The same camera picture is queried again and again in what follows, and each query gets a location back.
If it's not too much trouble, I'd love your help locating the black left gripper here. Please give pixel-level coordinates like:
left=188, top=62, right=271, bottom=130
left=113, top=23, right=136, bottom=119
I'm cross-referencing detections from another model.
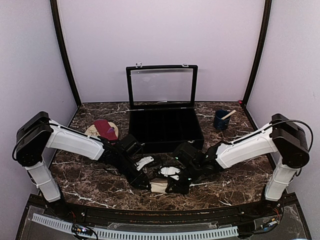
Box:
left=114, top=153, right=151, bottom=190

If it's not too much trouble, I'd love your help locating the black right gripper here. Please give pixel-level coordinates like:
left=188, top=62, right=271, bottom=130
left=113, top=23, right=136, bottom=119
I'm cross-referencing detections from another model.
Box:
left=165, top=162, right=202, bottom=195

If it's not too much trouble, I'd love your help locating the maroon purple orange sock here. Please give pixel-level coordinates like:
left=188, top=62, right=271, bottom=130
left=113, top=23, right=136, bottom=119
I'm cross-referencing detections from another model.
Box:
left=93, top=119, right=119, bottom=146

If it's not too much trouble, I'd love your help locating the beige brown block sock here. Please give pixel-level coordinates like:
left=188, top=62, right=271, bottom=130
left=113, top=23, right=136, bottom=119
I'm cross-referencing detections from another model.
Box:
left=150, top=178, right=168, bottom=194

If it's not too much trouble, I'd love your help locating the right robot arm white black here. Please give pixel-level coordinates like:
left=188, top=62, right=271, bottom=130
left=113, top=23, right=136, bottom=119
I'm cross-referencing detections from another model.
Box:
left=159, top=113, right=313, bottom=217

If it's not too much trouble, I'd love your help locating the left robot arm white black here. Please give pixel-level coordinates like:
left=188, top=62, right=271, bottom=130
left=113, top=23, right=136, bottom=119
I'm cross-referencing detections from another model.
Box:
left=11, top=111, right=151, bottom=218

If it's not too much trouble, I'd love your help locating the beige round embroidered coaster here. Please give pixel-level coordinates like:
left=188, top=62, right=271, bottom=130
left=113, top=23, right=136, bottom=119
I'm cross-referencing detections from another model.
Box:
left=85, top=122, right=119, bottom=137

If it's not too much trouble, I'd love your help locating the dark blue mug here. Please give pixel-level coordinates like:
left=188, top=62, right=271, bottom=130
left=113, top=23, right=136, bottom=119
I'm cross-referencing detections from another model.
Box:
left=213, top=109, right=231, bottom=131

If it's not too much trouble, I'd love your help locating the wooden stick in mug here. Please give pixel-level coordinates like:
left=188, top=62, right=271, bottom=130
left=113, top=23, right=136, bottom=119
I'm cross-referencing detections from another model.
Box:
left=221, top=109, right=237, bottom=120

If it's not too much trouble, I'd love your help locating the black display case with lid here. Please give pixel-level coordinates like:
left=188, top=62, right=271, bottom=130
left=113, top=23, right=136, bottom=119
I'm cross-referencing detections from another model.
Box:
left=125, top=63, right=204, bottom=154

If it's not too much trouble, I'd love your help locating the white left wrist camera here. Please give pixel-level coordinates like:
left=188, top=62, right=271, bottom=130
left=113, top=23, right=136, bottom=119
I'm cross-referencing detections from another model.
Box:
left=134, top=156, right=154, bottom=171

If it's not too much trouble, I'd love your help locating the white slotted cable duct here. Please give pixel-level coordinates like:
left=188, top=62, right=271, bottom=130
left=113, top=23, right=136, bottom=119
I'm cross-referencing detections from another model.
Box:
left=31, top=213, right=239, bottom=240

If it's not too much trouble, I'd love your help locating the left black frame post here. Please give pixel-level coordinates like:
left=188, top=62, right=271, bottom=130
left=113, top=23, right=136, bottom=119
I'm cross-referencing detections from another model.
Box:
left=49, top=0, right=82, bottom=108

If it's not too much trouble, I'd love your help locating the black frame post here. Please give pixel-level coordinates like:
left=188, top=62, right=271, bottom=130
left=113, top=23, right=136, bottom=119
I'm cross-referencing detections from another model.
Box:
left=242, top=0, right=273, bottom=108
left=49, top=0, right=82, bottom=108

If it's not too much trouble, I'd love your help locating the right black frame post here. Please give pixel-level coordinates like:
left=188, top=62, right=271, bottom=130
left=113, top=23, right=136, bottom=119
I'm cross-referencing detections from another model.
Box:
left=242, top=0, right=273, bottom=108

